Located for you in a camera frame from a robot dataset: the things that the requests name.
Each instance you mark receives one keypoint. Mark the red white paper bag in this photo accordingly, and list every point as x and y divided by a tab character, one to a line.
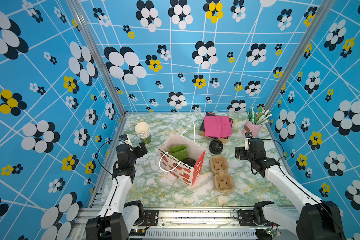
169	164

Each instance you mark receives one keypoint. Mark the pink straw holder cup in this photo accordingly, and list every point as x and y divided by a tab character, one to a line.
252	128

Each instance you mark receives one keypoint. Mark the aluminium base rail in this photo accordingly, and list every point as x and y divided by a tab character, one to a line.
220	223

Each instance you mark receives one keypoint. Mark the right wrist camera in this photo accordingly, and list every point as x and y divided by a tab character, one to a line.
248	136

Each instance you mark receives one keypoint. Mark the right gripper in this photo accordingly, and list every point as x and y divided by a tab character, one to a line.
241	149

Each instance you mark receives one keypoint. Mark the colourful napkin stack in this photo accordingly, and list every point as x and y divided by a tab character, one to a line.
216	127

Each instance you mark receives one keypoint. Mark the black cup lid stack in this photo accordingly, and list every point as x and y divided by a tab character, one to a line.
216	147

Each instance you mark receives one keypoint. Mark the green paper napkin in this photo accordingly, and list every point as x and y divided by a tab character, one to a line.
179	152

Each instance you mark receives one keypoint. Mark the brown pulp cup carrier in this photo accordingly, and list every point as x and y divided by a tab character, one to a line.
223	181

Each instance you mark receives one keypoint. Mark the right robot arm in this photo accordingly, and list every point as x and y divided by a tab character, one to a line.
314	219

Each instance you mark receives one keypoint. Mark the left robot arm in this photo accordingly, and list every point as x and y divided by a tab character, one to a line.
117	217

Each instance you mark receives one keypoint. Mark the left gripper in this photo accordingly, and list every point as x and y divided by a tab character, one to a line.
135	150

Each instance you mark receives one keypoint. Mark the green paper cup stack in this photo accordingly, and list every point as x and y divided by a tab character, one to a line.
142	130

